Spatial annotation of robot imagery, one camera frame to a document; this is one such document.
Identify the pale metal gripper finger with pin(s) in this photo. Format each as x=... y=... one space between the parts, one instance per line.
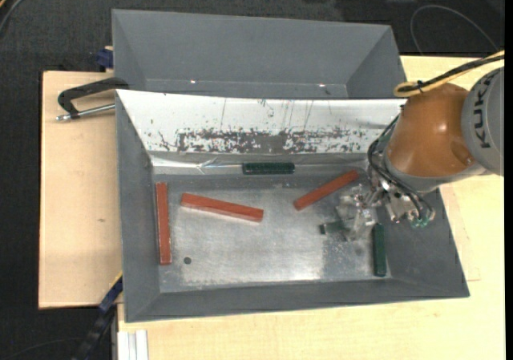
x=349 y=206
x=360 y=226

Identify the red-brown flat block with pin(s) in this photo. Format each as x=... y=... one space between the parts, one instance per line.
x=222 y=207
x=326 y=190
x=163 y=226

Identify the dark green flat block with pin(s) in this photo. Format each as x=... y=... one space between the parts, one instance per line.
x=329 y=227
x=379 y=250
x=268 y=168

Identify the grey metal bin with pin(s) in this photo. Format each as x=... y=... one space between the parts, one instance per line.
x=248 y=254

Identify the pale flat board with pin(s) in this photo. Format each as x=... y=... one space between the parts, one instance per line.
x=76 y=190

